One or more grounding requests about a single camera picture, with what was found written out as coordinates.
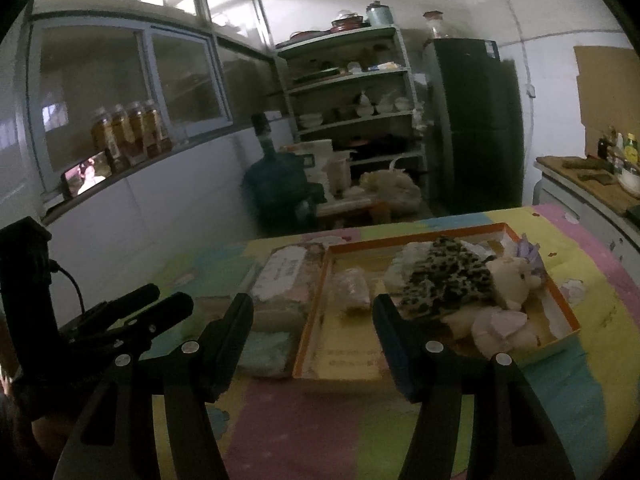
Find yellow green bottle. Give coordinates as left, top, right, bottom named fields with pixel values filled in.
left=624, top=133, right=639, bottom=165

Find orange rimmed cardboard box lid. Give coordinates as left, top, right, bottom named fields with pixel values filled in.
left=293, top=222, right=580, bottom=389

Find amber bottle four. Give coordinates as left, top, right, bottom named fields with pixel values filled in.
left=143, top=100, right=171, bottom=158

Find white printed carton box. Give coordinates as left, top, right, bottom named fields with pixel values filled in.
left=250, top=243, right=326, bottom=333

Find black cable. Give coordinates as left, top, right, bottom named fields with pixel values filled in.
left=46, top=259, right=87, bottom=319

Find amber bottle one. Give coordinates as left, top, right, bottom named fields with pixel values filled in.
left=91, top=107, right=120, bottom=172

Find brown cardboard wall sheet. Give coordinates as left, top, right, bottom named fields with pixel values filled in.
left=574, top=46, right=640, bottom=157

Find blue water jug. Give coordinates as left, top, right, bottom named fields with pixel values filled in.
left=244, top=113, right=312, bottom=236

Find black refrigerator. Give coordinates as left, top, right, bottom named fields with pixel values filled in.
left=423, top=38, right=524, bottom=214

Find light green pot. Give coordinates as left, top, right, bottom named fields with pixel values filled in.
left=367, top=0, right=394, bottom=26

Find red lidded pot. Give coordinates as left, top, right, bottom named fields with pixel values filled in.
left=330, top=10, right=363, bottom=32

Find grey metal shelf rack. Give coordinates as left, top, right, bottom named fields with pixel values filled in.
left=277, top=25, right=426, bottom=188

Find light green soft pack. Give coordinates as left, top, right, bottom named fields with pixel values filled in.
left=238, top=332, right=295, bottom=378

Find glass jar on fridge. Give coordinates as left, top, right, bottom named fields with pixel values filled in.
left=423, top=10, right=447, bottom=39

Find amber bottle two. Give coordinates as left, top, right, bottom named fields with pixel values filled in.
left=112, top=104, right=136, bottom=166

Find leopard print cloth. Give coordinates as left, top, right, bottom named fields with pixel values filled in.
left=398, top=236, right=497, bottom=321

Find phone with lit screen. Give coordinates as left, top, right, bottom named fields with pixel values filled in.
left=61, top=150, right=113, bottom=200

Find white bowl on counter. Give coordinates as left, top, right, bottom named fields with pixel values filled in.
left=617, top=168, right=640, bottom=198

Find grey framed interior window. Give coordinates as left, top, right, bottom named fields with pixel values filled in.
left=26, top=15, right=233, bottom=193

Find yellowish plastic bag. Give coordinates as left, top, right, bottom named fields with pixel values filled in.
left=359, top=169, right=422, bottom=214

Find white plush bunny toy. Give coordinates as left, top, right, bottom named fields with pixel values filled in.
left=442, top=256, right=542, bottom=359

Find amber bottle three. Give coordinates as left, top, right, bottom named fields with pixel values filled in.
left=127, top=101, right=146, bottom=162

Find kitchen counter with board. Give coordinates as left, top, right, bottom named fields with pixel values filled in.
left=535, top=156, right=639, bottom=274

